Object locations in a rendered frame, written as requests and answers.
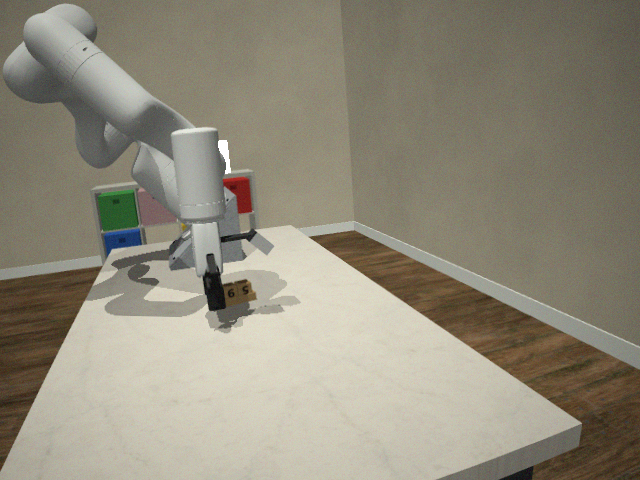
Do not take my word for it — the brown wooden digit cube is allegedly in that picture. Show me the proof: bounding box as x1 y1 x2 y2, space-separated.
234 279 252 295
222 282 238 299

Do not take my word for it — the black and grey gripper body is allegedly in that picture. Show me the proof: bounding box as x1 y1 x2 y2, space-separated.
184 214 225 278

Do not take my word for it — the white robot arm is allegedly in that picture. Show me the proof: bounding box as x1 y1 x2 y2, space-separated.
3 4 227 240

